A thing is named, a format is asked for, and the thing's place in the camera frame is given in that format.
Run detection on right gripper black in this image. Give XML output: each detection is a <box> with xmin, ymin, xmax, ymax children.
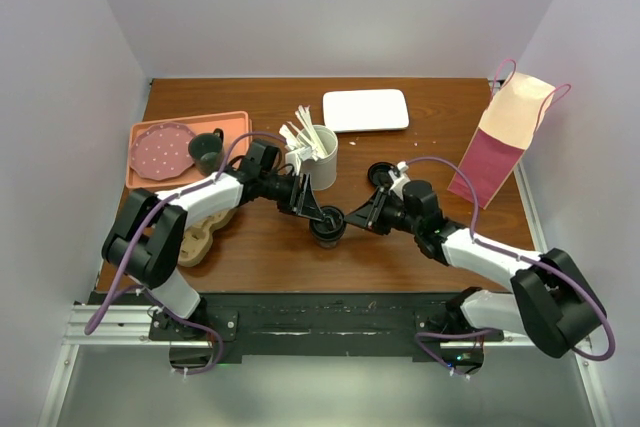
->
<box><xmin>343</xmin><ymin>188</ymin><xmax>420</xmax><ymax>238</ymax></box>

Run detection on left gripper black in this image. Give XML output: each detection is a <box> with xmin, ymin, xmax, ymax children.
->
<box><xmin>260</xmin><ymin>174</ymin><xmax>322</xmax><ymax>225</ymax></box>

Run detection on black coffee cup lid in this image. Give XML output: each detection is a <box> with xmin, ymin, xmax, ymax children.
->
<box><xmin>309</xmin><ymin>205</ymin><xmax>346</xmax><ymax>242</ymax></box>

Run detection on pink paper gift bag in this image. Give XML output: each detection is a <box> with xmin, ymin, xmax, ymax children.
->
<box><xmin>448</xmin><ymin>59</ymin><xmax>571</xmax><ymax>208</ymax></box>

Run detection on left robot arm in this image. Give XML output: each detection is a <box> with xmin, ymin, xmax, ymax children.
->
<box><xmin>90</xmin><ymin>139</ymin><xmax>346</xmax><ymax>339</ymax></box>

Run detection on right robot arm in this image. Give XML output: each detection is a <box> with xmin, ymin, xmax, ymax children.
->
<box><xmin>345</xmin><ymin>180</ymin><xmax>607</xmax><ymax>358</ymax></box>

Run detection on white cylindrical holder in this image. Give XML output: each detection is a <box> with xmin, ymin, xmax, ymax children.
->
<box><xmin>300</xmin><ymin>125</ymin><xmax>339</xmax><ymax>191</ymax></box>

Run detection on white paper stir sticks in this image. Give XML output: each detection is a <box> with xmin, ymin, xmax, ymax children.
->
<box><xmin>279</xmin><ymin>105</ymin><xmax>329</xmax><ymax>160</ymax></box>

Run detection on white rectangular plate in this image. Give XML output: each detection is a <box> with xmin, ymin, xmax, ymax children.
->
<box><xmin>322</xmin><ymin>89</ymin><xmax>410</xmax><ymax>133</ymax></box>

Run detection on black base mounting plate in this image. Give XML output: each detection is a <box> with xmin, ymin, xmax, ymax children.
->
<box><xmin>144</xmin><ymin>290</ymin><xmax>559</xmax><ymax>366</ymax></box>

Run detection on pink plastic tray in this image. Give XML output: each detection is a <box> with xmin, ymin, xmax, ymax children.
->
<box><xmin>125</xmin><ymin>111</ymin><xmax>252</xmax><ymax>190</ymax></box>

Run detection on cardboard cup carrier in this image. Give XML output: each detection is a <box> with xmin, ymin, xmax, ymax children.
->
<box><xmin>178</xmin><ymin>209</ymin><xmax>236</xmax><ymax>268</ymax></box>

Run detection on dark green mug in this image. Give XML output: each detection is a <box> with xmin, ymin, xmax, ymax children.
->
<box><xmin>188</xmin><ymin>128</ymin><xmax>225</xmax><ymax>177</ymax></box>

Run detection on pink dotted plate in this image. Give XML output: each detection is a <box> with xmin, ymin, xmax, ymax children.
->
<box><xmin>128</xmin><ymin>121</ymin><xmax>196</xmax><ymax>181</ymax></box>

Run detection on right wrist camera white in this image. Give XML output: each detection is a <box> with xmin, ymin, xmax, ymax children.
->
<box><xmin>388</xmin><ymin>161</ymin><xmax>411</xmax><ymax>200</ymax></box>

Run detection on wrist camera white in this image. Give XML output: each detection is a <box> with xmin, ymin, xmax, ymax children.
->
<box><xmin>285</xmin><ymin>147</ymin><xmax>314</xmax><ymax>175</ymax></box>
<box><xmin>388</xmin><ymin>161</ymin><xmax>411</xmax><ymax>200</ymax></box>

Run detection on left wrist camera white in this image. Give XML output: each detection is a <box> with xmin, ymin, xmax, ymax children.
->
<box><xmin>285</xmin><ymin>147</ymin><xmax>314</xmax><ymax>175</ymax></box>

